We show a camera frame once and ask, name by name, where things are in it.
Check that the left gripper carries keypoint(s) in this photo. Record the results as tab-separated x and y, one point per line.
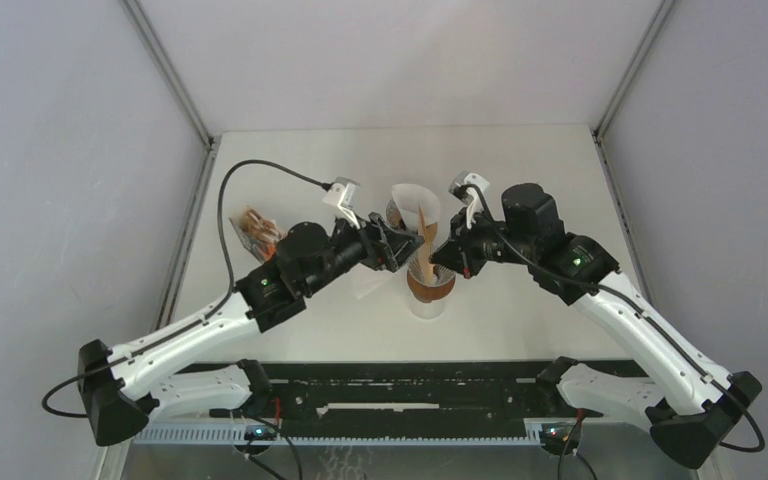
386	248

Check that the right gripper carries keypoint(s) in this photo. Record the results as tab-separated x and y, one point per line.
457	253

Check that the white paper coffee filter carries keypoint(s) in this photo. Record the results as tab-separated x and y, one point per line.
364	281
413	199

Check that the clear glass with brown band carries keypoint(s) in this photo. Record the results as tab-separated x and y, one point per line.
426	310

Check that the clear glass dripper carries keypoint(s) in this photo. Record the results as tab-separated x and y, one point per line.
443	276

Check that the brown paper coffee filter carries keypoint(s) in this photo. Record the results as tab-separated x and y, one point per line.
428	232

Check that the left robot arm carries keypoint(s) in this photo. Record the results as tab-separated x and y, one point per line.
125	387

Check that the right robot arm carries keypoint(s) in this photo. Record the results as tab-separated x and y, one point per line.
686	402

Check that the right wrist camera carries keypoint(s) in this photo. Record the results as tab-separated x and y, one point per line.
469	188

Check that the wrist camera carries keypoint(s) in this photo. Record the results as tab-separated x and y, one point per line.
469	188
339	197

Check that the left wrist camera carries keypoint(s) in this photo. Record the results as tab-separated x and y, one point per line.
339	197

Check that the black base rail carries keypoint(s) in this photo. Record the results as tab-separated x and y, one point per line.
488	402

